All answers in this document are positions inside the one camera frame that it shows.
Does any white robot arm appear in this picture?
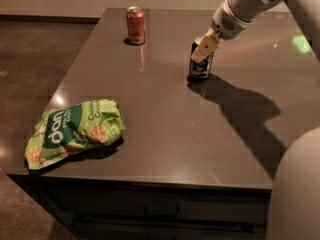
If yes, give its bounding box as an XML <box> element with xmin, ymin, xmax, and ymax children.
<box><xmin>191</xmin><ymin>0</ymin><xmax>320</xmax><ymax>240</ymax></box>

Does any orange soda can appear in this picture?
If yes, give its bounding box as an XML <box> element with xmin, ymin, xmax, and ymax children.
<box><xmin>126</xmin><ymin>6</ymin><xmax>145</xmax><ymax>45</ymax></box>

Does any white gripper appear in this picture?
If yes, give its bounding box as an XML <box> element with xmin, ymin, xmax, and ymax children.
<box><xmin>191</xmin><ymin>0</ymin><xmax>249</xmax><ymax>63</ymax></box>

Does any green rice chip bag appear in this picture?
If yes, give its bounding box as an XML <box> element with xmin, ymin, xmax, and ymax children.
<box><xmin>24</xmin><ymin>99</ymin><xmax>125</xmax><ymax>170</ymax></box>

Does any black drawer handle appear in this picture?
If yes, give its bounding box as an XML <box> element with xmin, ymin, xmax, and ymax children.
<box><xmin>144</xmin><ymin>202</ymin><xmax>180</xmax><ymax>218</ymax></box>

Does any dark cabinet drawer front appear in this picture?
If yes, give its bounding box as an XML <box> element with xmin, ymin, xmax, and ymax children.
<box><xmin>49</xmin><ymin>187</ymin><xmax>268</xmax><ymax>224</ymax></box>

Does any blue pepsi can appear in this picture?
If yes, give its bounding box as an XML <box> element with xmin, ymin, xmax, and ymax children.
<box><xmin>189</xmin><ymin>37</ymin><xmax>214</xmax><ymax>80</ymax></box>

